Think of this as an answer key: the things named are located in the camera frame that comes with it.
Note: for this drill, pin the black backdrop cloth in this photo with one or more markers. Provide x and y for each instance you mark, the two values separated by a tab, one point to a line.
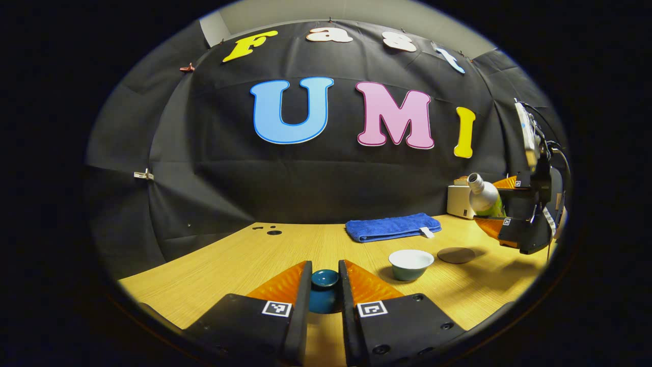
305	178

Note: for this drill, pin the red clip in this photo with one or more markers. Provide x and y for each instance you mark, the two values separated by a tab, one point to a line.
187	68

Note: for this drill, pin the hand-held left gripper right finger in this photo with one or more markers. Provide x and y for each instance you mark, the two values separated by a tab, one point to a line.
349	316

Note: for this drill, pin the pale green teacup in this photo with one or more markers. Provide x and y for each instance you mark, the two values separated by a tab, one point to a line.
410	265

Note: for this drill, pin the bread slice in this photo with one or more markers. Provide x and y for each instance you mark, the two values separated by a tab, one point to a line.
461	180

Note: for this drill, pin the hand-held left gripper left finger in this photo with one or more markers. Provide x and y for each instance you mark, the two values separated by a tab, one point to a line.
301	316

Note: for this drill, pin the silver green water bottle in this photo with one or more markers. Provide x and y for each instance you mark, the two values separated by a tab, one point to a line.
485	199

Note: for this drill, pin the round brown coaster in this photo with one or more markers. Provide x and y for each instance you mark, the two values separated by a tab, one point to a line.
456	255

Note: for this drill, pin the folded blue towel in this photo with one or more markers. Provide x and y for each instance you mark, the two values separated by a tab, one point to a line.
392	227

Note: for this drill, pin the white clip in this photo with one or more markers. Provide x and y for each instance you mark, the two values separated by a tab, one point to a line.
143	175

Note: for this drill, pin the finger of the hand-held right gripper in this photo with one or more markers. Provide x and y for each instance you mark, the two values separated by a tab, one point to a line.
519	189
514	232

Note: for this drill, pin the white toaster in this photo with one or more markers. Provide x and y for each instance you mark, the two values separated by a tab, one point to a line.
457	201

